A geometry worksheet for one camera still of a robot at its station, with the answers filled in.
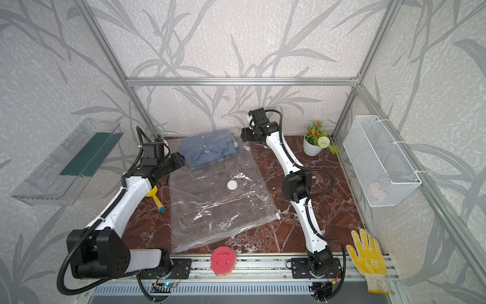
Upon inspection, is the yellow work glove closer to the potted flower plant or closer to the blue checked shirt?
the potted flower plant

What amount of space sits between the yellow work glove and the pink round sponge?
49 centimetres

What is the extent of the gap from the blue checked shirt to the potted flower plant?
0.43 m

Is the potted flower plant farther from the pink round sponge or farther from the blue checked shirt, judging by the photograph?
the pink round sponge

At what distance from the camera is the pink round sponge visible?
72 cm

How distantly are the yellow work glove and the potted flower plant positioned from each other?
0.43 meters

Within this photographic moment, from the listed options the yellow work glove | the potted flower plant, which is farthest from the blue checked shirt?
the yellow work glove

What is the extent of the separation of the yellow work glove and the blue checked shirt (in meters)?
0.76

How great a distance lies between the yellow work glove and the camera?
71 cm

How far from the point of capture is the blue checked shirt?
1.07 metres

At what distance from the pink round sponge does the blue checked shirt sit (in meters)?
0.48

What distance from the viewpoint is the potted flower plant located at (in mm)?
1004
